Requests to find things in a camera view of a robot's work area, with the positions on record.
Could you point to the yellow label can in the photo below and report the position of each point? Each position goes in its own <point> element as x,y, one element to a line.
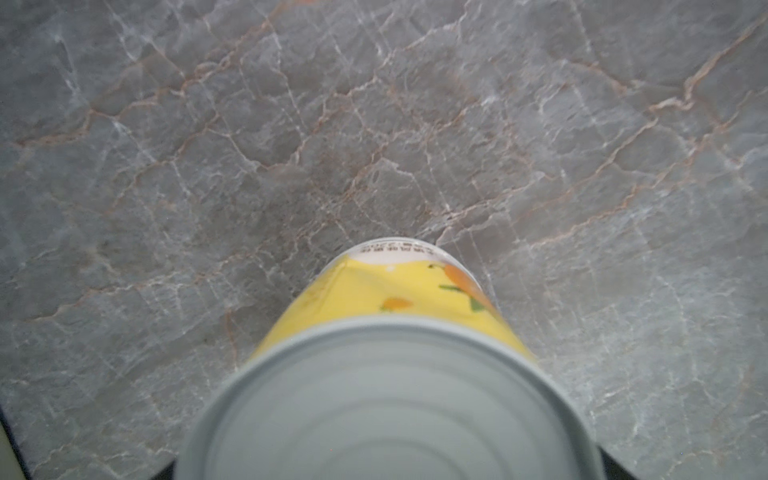
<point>391,364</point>

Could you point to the grey metal cabinet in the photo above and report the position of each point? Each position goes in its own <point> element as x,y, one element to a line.
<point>12,463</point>

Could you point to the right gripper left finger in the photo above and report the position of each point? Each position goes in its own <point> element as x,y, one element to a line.
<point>166,473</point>

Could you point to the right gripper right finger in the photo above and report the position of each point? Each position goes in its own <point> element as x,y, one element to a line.
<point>613,469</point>

